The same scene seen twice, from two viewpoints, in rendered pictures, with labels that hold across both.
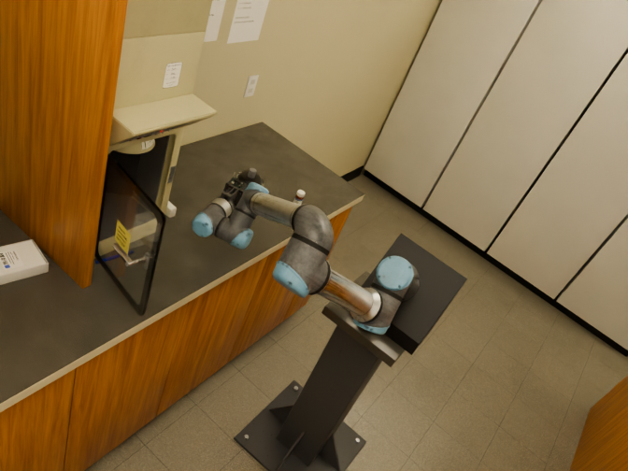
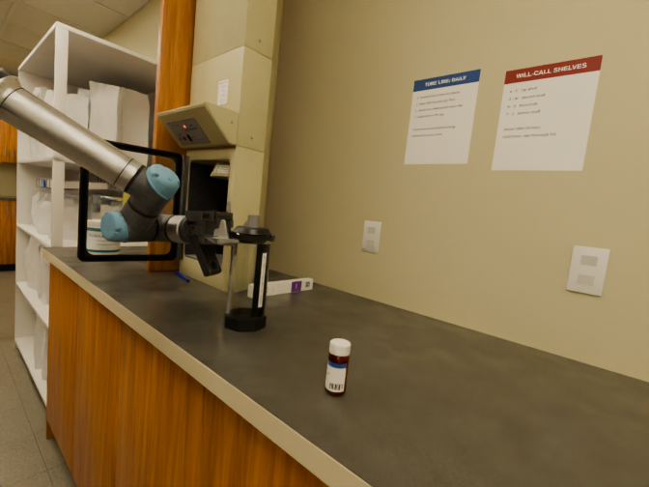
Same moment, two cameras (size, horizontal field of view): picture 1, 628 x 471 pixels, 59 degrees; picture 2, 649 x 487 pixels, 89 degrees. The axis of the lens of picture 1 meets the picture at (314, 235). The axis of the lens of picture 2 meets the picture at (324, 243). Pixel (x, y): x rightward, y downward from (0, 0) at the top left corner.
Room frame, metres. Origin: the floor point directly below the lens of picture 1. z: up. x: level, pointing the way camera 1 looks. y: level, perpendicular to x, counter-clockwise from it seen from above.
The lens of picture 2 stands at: (2.16, -0.39, 1.24)
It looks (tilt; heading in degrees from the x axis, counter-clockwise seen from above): 6 degrees down; 108
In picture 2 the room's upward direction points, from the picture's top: 6 degrees clockwise
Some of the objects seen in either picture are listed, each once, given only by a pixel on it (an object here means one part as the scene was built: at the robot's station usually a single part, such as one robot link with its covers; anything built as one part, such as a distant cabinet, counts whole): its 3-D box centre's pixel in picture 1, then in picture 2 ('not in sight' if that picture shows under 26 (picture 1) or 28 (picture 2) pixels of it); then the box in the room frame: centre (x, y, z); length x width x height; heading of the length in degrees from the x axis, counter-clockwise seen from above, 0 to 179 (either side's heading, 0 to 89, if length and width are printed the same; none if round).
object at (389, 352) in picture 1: (378, 315); not in sight; (1.62, -0.35, 0.92); 0.32 x 0.32 x 0.04; 69
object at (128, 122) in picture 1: (162, 126); (194, 128); (1.38, 0.53, 1.46); 0.32 x 0.12 x 0.10; 158
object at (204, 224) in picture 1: (208, 221); (162, 227); (1.45, 0.34, 1.14); 0.11 x 0.09 x 0.08; 172
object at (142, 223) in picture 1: (124, 237); (133, 204); (1.17, 0.50, 1.19); 0.30 x 0.01 x 0.40; 58
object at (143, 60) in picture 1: (116, 133); (238, 178); (1.45, 0.70, 1.33); 0.32 x 0.25 x 0.77; 158
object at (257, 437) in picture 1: (335, 386); not in sight; (1.62, -0.35, 0.45); 0.48 x 0.48 x 0.90; 69
